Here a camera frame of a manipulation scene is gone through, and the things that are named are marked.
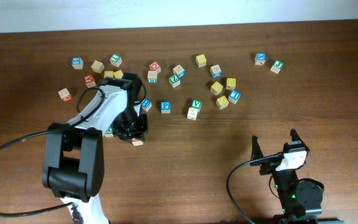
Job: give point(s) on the red letter I block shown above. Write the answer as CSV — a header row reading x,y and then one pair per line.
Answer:
x,y
137,142

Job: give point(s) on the green letter V block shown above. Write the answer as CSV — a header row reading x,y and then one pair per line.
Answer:
x,y
196,104

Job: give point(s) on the yellow block top centre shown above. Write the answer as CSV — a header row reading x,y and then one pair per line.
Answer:
x,y
201,60

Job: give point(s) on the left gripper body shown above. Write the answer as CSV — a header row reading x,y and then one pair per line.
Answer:
x,y
128,125

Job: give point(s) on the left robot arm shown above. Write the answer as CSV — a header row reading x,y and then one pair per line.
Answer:
x,y
74,160

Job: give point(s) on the blue block far left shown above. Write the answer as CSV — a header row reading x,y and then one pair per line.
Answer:
x,y
77,63

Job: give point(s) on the yellow block upright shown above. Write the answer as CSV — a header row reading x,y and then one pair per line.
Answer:
x,y
230,83

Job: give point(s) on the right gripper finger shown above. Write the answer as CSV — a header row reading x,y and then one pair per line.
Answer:
x,y
256,150
295,138

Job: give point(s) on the blue letter H block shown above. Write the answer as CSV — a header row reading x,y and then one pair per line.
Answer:
x,y
146,104

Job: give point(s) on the plain wooden block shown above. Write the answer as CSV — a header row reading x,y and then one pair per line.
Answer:
x,y
97,66

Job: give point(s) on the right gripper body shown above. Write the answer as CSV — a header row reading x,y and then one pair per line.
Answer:
x,y
268,166

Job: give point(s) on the white wooden block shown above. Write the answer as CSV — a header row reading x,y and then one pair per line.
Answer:
x,y
192,113

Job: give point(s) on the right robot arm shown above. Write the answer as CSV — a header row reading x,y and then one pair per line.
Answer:
x,y
300,198

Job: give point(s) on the yellow block right pair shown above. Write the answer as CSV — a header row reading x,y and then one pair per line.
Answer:
x,y
118,74

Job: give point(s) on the red letter G block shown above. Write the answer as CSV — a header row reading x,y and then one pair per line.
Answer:
x,y
155,66

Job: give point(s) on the green letter L block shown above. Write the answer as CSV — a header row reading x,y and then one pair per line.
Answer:
x,y
115,60

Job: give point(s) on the red picture block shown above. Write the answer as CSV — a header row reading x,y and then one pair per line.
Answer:
x,y
89,81

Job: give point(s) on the wooden block blue front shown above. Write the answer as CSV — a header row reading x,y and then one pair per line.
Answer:
x,y
215,71

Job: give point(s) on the yellow block tilted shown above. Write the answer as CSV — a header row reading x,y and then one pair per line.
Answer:
x,y
216,88

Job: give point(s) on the green letter J block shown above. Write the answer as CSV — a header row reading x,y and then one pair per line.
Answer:
x,y
277,66

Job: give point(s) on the yellow block left pair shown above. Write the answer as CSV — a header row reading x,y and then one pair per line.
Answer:
x,y
109,74

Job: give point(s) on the yellow block lower right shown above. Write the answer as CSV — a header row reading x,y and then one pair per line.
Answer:
x,y
222,102

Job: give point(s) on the yellow block pair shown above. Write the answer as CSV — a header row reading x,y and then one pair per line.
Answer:
x,y
118,74
109,74

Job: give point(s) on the green letter Z block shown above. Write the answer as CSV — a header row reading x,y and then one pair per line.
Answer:
x,y
174,81

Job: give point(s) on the blue letter I block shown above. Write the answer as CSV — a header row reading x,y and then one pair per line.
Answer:
x,y
234,96

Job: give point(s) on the blue letter X block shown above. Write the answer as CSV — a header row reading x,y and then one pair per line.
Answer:
x,y
260,58

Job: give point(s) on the wooden block green side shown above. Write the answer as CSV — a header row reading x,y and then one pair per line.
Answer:
x,y
152,76

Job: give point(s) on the blue letter P block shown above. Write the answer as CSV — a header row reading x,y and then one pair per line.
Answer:
x,y
165,107

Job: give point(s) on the wooden block blue side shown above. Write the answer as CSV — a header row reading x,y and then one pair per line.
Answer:
x,y
179,71

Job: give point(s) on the wooden block red side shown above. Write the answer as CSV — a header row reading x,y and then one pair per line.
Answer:
x,y
65,95

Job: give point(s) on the green letter R block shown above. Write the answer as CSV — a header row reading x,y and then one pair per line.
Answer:
x,y
108,133

